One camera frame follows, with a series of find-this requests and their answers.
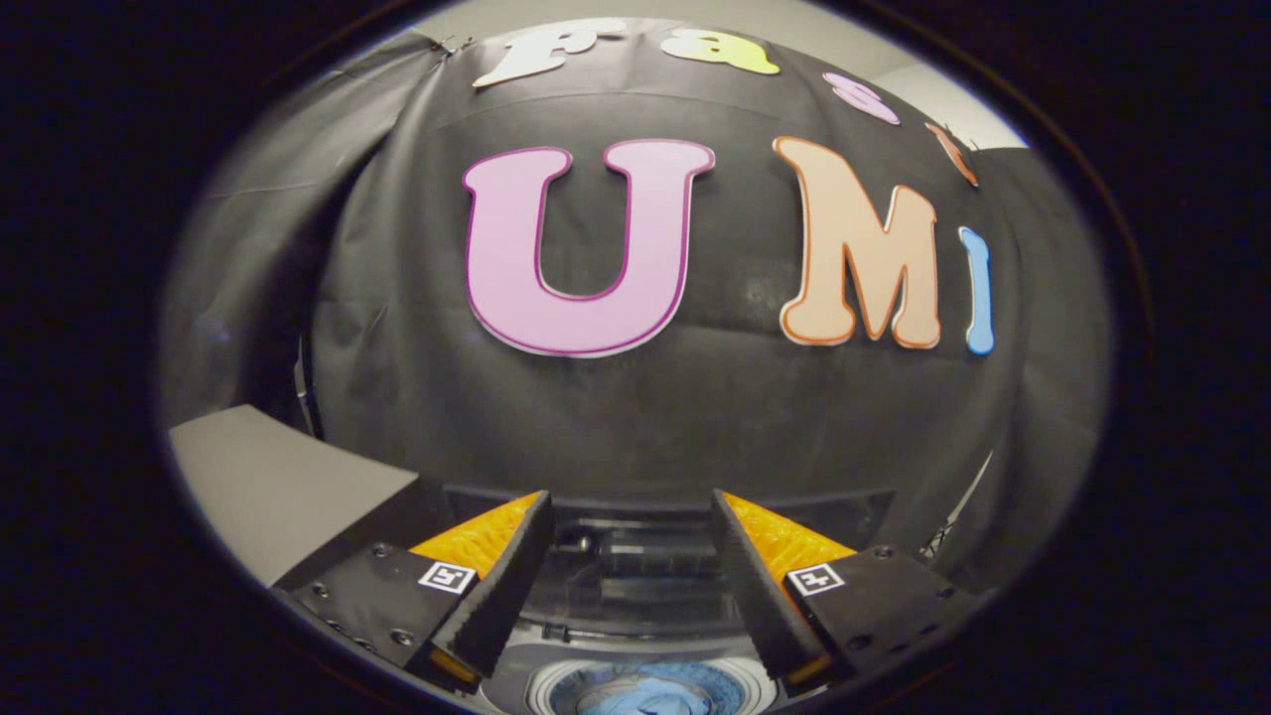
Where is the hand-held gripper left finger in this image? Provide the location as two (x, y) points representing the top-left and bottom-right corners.
(273, 490), (555, 686)

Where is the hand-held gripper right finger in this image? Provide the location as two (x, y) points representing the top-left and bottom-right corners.
(710, 489), (984, 691)

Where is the light blue polo shirt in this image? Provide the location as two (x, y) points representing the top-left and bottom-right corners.
(551, 663), (741, 715)

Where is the black backdrop cloth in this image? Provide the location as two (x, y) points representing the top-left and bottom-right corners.
(159, 20), (1113, 597)

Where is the light stand tripod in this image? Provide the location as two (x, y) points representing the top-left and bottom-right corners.
(918, 452), (994, 562)

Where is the dark and beige cabinet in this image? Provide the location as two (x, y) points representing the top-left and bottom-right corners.
(169, 404), (448, 587)

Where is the backdrop stand pole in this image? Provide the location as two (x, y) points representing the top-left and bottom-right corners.
(293, 333), (319, 438)

